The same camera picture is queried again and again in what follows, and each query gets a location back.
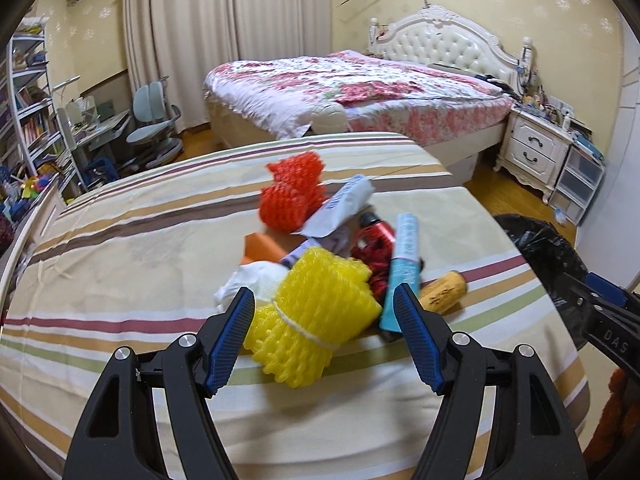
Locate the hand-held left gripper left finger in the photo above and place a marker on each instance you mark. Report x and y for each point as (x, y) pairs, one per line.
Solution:
(230, 341)

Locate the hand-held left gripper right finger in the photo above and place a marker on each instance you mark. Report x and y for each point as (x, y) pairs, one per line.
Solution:
(417, 341)

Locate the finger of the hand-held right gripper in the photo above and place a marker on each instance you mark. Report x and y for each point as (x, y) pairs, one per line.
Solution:
(607, 335)
(606, 287)

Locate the white tissue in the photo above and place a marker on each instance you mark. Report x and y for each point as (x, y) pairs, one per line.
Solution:
(254, 276)

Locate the black bagged trash bin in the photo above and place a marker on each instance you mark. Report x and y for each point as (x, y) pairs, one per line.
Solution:
(540, 255)

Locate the teal tube packet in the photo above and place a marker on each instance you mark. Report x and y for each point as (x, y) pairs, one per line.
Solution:
(407, 255)

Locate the orange paper scrap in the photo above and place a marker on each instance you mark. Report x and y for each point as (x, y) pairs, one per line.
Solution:
(262, 251)

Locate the yellow foam fruit net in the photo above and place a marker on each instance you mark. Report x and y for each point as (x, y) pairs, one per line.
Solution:
(320, 300)

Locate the red bottle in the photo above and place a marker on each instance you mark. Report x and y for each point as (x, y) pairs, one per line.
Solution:
(376, 235)

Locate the lavender paper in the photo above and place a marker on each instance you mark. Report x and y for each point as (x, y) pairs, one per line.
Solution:
(336, 241)

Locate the orange fuzzy cloth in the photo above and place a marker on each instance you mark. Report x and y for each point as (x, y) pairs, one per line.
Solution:
(612, 415)

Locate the small blue white packet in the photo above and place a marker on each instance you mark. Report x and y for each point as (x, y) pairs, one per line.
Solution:
(560, 216)

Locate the striped bed sheet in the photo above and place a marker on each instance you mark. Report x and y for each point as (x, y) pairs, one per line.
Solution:
(150, 260)

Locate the plastic drawer unit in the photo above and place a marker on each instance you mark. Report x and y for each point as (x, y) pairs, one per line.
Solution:
(580, 176)

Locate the white nightstand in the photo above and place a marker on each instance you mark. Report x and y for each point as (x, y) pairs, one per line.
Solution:
(535, 150)

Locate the grey plastic packet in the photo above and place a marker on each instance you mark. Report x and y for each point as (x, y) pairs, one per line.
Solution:
(345, 201)

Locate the red foam fruit net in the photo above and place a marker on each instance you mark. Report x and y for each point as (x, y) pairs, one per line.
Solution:
(290, 195)

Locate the white storage box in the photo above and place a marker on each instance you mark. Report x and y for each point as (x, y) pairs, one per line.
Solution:
(465, 167)

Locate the nightstand clutter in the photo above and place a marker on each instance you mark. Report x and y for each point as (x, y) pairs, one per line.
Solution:
(542, 100)

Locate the grey study desk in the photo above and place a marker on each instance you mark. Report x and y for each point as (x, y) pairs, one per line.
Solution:
(100, 128)

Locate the dark red fuzzy cloth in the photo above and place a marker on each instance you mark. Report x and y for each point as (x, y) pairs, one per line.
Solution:
(5, 232)

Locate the grey blue desk chair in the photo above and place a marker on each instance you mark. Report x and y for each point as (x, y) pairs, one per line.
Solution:
(150, 101)

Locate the pile of colourful toys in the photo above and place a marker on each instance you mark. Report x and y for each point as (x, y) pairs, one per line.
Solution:
(25, 190)

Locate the floral bed blanket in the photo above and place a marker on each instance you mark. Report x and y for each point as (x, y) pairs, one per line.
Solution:
(375, 85)

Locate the white tufted headboard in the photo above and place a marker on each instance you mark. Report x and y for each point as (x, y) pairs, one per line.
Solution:
(450, 40)

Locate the desk lamp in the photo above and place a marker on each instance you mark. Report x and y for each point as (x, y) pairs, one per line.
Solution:
(67, 84)

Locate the white bookshelf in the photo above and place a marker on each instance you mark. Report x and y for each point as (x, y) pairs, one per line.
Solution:
(30, 110)

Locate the beige curtains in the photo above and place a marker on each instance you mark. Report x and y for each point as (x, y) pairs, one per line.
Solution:
(200, 20)

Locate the white bed rail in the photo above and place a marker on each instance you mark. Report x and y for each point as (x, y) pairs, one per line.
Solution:
(35, 230)

